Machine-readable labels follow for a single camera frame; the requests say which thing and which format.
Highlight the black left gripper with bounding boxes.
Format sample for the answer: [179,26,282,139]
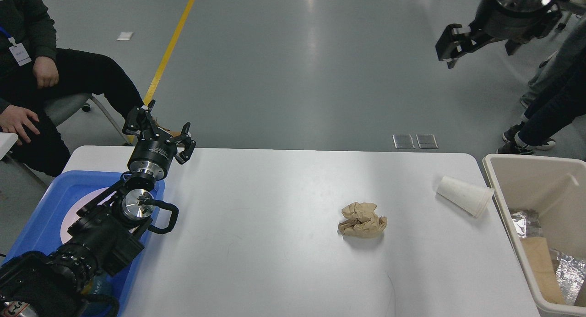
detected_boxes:
[122,100,196,178]

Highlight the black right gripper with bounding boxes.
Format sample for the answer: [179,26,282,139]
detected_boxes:
[435,0,562,69]

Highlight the pink plate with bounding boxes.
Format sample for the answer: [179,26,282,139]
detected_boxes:
[60,187,107,244]

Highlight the grey-blue mug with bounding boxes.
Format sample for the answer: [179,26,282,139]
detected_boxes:
[86,272,113,295]

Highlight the white cup sideways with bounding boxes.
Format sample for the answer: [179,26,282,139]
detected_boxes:
[437,175,494,218]

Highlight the brown paper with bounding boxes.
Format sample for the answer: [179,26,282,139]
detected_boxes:
[337,202,388,239]

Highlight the brown paper bag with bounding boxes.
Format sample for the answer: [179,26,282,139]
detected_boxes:
[520,236,566,305]

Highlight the foil with paper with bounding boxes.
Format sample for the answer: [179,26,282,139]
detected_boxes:
[549,249,586,306]

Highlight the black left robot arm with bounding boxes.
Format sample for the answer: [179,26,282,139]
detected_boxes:
[0,100,196,317]

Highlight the brown shoe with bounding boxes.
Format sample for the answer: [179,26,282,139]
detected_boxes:
[155,119,184,147]

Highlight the person in blue jeans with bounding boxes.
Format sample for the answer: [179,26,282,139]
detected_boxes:
[520,15,586,108]

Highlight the white rolling stand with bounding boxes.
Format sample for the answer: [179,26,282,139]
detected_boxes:
[555,5,574,33]

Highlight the person in black clothes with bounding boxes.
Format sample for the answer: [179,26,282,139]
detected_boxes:
[496,49,586,155]

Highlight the grey office chair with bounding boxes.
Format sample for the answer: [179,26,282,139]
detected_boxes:
[0,93,133,189]

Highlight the floor outlet plate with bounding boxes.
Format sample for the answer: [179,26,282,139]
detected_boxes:
[392,135,415,149]
[416,135,438,149]

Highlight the dark seated person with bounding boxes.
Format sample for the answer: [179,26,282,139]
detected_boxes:
[0,0,144,177]

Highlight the blue plastic tray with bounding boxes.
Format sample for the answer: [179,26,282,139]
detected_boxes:
[5,170,142,311]

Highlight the white side table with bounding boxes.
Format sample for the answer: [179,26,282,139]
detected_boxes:
[0,132,19,163]

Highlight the beige waste bin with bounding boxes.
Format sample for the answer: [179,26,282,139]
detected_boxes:
[482,154,586,317]

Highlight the foil scrap in bin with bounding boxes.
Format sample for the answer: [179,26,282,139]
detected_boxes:
[511,210,544,238]

